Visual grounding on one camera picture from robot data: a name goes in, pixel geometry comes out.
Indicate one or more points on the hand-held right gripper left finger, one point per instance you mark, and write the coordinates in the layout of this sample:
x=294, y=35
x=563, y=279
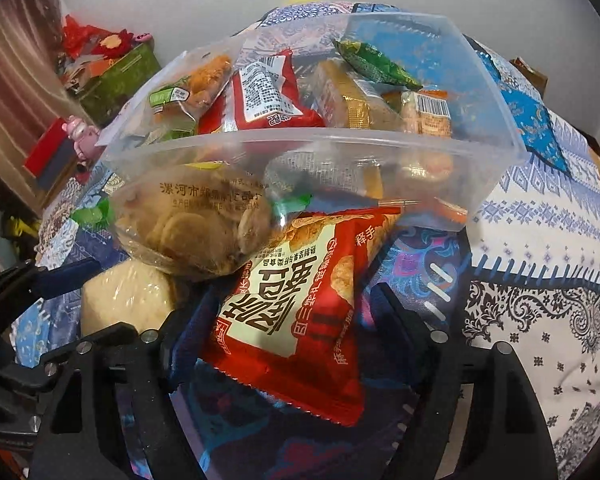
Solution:
x=182, y=347

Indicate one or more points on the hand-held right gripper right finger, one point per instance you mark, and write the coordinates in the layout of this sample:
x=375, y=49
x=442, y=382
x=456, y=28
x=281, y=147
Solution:
x=410, y=330

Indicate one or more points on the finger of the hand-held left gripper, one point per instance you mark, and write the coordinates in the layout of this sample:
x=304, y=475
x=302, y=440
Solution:
x=70, y=276

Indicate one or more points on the clear-wrapped square cracker stack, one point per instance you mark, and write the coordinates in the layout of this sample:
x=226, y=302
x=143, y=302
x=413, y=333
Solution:
x=130, y=295

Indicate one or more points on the red snack packet cream label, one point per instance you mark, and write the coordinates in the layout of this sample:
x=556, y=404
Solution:
x=290, y=310

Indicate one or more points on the clear bag of round crackers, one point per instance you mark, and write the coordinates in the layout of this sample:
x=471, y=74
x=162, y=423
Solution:
x=190, y=232

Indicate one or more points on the clear plastic container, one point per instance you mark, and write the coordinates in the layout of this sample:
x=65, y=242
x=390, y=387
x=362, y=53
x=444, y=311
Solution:
x=330, y=145

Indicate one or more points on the orange biscuit packet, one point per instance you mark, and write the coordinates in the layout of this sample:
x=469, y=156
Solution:
x=427, y=112

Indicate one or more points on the orange snack packet green label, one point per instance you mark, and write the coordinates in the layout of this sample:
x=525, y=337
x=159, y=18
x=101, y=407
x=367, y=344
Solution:
x=195, y=87

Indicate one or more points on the long golden wafer packet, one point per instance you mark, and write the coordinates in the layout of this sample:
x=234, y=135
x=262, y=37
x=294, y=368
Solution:
x=345, y=95

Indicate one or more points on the red snack packet white label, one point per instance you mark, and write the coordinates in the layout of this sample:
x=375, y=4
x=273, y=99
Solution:
x=267, y=92

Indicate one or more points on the grey box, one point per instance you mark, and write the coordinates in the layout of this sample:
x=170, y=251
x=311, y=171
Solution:
x=60, y=172

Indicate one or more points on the red box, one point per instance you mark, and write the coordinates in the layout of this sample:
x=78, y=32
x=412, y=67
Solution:
x=45, y=150

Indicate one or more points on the pink rabbit figure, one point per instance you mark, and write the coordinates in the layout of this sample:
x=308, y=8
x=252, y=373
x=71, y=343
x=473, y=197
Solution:
x=84, y=137

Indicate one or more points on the green patterned box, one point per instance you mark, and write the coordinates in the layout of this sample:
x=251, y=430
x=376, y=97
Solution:
x=122, y=82

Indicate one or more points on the striped brown curtain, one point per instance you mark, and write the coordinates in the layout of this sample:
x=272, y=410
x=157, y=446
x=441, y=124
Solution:
x=10, y=70

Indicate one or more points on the cardboard box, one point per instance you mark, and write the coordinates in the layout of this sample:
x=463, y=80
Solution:
x=530, y=74

